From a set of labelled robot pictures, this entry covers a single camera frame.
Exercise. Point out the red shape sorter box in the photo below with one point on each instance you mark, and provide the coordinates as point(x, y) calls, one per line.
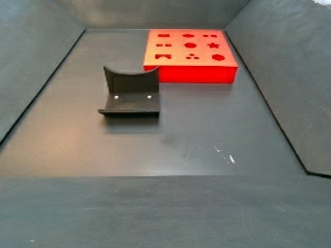
point(190, 55)

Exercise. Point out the black curved holder bracket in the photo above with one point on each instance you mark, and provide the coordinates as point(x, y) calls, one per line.
point(132, 92)

